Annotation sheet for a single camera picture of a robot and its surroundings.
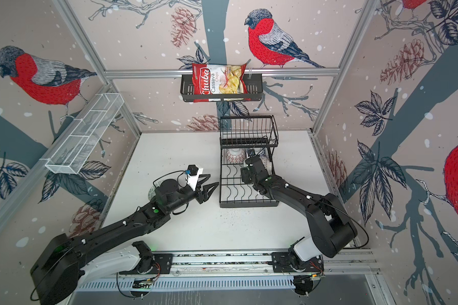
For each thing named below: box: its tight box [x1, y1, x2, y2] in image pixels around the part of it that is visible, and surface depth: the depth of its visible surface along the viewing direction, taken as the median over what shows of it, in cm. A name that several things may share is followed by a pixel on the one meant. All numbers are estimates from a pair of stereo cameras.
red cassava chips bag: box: [192, 62, 252, 103], surface depth 89 cm
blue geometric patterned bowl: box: [225, 147, 247, 164], surface depth 105 cm
